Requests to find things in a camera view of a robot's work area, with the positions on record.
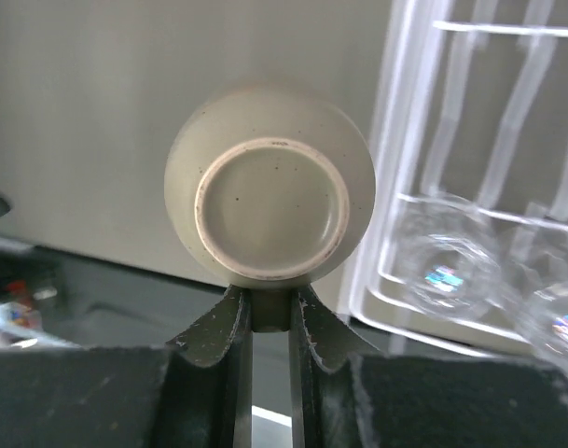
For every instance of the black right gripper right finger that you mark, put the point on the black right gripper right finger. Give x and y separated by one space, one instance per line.
347 393

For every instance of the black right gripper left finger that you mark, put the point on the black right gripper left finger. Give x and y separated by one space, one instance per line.
193 391

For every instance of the clear glass cup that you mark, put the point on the clear glass cup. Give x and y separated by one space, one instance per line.
447 256
542 321

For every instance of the beige ceramic cup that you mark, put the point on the beige ceramic cup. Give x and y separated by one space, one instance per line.
269 186

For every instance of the white wire dish rack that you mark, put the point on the white wire dish rack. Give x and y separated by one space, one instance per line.
472 102

